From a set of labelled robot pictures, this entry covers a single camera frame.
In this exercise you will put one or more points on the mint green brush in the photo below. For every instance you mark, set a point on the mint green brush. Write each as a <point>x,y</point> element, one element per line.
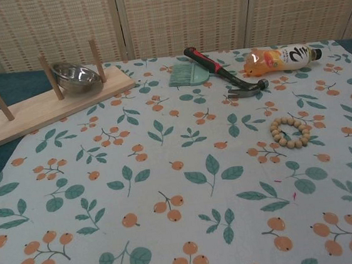
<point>182,73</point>

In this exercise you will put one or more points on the stainless steel bowl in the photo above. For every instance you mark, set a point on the stainless steel bowl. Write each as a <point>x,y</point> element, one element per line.
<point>76,79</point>

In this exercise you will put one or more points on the red black claw hammer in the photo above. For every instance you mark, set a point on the red black claw hammer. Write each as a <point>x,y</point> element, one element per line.
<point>207,61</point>

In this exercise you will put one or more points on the orange juice bottle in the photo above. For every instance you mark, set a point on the orange juice bottle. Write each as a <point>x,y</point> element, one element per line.
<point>281,59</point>

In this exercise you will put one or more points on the bamboo folding screen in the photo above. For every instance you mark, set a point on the bamboo folding screen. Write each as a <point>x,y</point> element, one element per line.
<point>182,11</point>

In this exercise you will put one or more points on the wooden peg rack board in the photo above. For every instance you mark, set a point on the wooden peg rack board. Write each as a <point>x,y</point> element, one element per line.
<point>36,116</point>

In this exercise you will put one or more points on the leaf and berry tablecloth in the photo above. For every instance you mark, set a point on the leaf and berry tablecloth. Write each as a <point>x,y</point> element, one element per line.
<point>167,170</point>

